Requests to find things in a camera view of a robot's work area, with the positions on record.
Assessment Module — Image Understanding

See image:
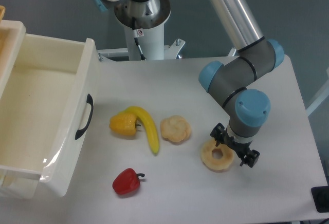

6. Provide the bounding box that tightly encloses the yellow toy bell pepper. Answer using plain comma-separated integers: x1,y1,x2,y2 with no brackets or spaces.
109,113,141,136

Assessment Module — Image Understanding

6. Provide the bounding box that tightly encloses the white frame bar right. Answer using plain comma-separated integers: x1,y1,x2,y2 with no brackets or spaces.
306,68,328,117

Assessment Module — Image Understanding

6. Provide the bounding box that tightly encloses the twisted beige pastry bun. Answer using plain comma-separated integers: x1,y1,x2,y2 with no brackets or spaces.
160,115,192,144

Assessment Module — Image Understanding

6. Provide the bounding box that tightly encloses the red toy bell pepper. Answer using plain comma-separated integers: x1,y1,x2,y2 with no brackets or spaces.
112,168,145,195

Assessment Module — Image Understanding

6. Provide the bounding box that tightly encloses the beige ring donut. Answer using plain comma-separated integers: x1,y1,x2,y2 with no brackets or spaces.
200,139,234,172

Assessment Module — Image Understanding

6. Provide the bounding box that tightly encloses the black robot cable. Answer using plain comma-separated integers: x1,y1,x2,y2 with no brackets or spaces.
126,0,157,61

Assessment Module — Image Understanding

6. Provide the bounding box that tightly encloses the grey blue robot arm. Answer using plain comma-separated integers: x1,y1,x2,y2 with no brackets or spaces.
95,0,284,167

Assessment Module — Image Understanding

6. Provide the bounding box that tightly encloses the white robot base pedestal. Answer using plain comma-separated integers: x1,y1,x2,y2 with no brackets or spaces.
98,0,186,61

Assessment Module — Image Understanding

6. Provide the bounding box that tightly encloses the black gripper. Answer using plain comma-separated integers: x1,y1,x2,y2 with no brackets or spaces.
210,123,260,167

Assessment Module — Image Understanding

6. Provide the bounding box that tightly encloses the white open plastic drawer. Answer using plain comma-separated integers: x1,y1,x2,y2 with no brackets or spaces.
1,34,99,196

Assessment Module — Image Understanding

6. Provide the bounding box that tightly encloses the yellow toy banana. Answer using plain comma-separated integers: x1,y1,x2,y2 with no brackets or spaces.
119,106,160,156

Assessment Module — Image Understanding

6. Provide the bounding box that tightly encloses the white drawer cabinet frame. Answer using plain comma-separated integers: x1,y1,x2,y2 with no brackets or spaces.
0,20,39,199

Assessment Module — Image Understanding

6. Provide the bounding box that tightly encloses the black device at table edge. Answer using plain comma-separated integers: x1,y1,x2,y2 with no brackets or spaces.
311,185,328,213

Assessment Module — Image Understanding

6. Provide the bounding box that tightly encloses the yellow basket corner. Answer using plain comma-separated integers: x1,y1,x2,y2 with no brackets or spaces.
0,5,6,21

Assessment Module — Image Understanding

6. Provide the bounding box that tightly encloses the black drawer handle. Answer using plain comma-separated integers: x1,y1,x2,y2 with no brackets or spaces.
75,94,94,140

